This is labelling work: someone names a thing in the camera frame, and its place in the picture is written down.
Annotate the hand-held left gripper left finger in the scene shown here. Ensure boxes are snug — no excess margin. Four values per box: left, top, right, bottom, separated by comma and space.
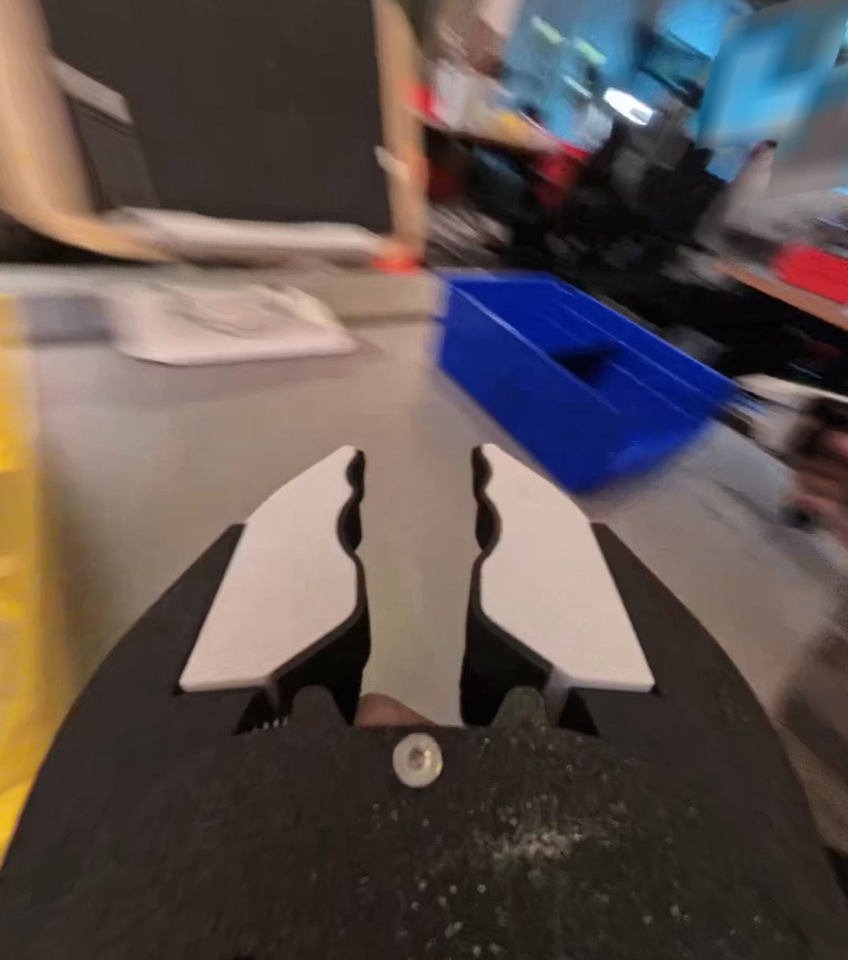
178, 446, 371, 723

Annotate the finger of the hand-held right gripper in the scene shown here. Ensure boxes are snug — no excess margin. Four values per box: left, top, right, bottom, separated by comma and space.
735, 373, 824, 453

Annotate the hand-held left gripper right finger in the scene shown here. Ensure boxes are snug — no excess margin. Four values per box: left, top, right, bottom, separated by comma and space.
460, 444, 656, 724

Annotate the blue plastic bin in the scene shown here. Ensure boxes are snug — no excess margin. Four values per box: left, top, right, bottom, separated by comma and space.
433, 271, 742, 494

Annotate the red plastic bin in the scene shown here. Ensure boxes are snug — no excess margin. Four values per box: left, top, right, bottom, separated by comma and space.
771, 242, 848, 306

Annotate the black bin divider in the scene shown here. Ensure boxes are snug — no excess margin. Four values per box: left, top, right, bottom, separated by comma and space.
550, 343, 619, 387

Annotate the black wood-framed board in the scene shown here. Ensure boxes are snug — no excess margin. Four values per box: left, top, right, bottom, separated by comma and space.
0, 0, 427, 265

